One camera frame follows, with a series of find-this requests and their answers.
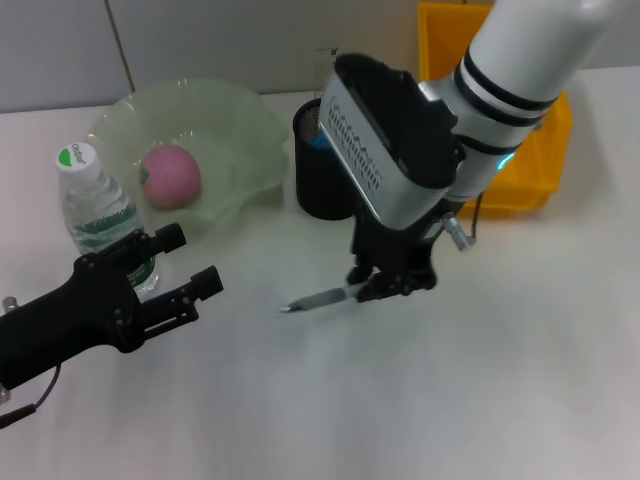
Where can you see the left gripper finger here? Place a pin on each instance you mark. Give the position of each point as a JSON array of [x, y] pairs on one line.
[[207, 282], [170, 237]]

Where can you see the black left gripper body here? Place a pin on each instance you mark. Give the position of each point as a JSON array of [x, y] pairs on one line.
[[75, 310]]

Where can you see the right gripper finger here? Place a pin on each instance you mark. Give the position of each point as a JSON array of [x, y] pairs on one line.
[[361, 275], [400, 285]]

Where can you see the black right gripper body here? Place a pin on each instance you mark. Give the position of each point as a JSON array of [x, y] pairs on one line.
[[395, 250]]

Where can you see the silver retractable pen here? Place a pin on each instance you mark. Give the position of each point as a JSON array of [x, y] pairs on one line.
[[320, 299]]

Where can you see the green label water bottle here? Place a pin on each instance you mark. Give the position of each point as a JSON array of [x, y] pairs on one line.
[[92, 200]]

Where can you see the blue scissors with sheath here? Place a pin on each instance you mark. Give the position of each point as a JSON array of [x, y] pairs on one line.
[[320, 144]]

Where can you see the transparent plastic ruler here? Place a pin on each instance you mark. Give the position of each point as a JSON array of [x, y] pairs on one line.
[[325, 70]]

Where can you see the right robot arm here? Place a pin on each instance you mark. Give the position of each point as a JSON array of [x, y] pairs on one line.
[[510, 75]]

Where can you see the pink peach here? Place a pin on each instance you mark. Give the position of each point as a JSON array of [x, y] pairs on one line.
[[172, 177]]

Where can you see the black mesh pen holder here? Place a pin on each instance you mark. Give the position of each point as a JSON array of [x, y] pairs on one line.
[[315, 195]]

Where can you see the green wavy glass fruit plate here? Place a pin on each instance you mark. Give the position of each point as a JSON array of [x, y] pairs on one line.
[[225, 140]]

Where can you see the yellow plastic storage bin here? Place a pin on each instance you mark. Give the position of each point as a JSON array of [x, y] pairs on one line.
[[530, 170]]

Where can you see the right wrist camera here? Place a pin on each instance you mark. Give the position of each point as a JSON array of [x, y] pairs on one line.
[[395, 145]]

